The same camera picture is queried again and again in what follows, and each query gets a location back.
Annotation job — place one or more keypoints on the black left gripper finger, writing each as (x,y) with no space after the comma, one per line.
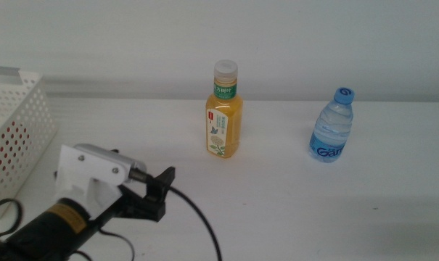
(157,193)

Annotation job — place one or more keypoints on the yellow juice bottle green label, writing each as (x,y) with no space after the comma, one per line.
(230,123)

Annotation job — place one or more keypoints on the red cola can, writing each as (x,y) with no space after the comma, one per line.
(8,129)

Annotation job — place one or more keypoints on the clear water bottle blue cap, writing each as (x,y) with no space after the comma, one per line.
(331,130)

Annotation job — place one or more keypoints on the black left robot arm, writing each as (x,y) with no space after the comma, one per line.
(41,232)

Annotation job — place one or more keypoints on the white perforated plastic basket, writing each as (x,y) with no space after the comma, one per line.
(37,108)

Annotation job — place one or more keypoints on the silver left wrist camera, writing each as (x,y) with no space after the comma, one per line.
(110,157)

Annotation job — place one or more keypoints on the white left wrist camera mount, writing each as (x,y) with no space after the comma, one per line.
(81,177)

